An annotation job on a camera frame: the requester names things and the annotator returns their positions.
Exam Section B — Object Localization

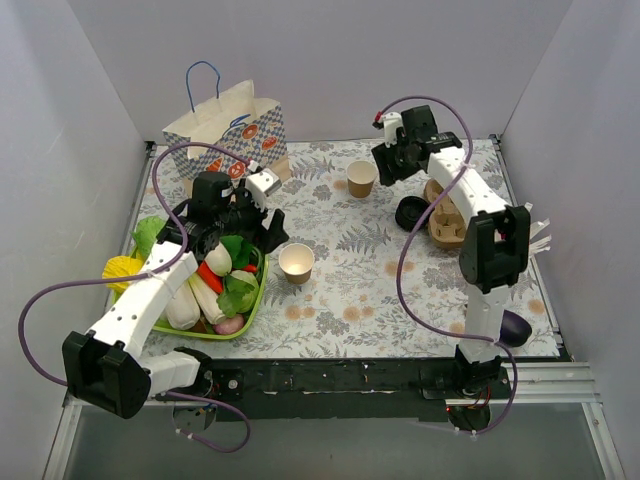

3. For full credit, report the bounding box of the brown paper coffee cup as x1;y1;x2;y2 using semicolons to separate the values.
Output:
278;243;315;285

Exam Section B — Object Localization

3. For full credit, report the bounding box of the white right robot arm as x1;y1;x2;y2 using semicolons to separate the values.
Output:
372;105;531;398

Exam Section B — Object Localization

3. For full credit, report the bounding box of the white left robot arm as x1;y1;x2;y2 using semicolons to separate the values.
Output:
62;169;289;419

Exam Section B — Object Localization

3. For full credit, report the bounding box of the green leafy vegetable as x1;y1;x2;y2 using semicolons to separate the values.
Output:
219;235;254;269

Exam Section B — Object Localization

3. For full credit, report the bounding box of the white radish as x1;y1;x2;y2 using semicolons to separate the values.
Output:
204;241;233;277
165;282;200;330

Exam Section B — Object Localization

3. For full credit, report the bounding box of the floral table mat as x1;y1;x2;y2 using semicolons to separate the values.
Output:
99;137;561;361

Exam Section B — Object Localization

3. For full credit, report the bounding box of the green cabbage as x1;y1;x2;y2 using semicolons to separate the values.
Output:
217;270;260;317

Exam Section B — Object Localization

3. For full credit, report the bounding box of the red chili pepper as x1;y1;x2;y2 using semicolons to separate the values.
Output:
197;261;224;294

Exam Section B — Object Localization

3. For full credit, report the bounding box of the brown cardboard cup carrier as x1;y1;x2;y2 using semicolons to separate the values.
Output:
427;196;466;249

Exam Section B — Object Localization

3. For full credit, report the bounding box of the green vegetable basket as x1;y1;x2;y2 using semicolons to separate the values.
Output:
115;239;271;341

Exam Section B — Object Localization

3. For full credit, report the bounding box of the blue checkered paper bag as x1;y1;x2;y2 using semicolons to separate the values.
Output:
162;60;291;192

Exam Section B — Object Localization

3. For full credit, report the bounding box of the green lettuce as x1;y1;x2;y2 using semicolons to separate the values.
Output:
132;216;165;257

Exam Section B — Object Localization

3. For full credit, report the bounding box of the pink onion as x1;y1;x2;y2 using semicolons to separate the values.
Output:
214;314;245;336

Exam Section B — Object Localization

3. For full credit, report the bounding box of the yellow corn toy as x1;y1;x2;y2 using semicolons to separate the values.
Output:
102;256;144;294

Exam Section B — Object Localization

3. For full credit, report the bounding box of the purple eggplant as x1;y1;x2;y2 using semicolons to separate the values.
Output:
499;310;532;348

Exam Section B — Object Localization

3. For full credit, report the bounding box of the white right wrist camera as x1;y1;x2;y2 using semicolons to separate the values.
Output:
373;112;403;148

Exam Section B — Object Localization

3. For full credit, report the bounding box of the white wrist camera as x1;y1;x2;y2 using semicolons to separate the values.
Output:
245;169;282;211
373;112;403;148

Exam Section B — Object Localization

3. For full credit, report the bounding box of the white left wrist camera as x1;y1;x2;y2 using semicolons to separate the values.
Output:
245;169;282;211

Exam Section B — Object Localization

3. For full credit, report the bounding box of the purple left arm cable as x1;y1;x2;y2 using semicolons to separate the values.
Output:
17;142;256;454

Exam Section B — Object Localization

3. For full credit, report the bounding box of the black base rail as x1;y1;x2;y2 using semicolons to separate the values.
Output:
195;358;510;422

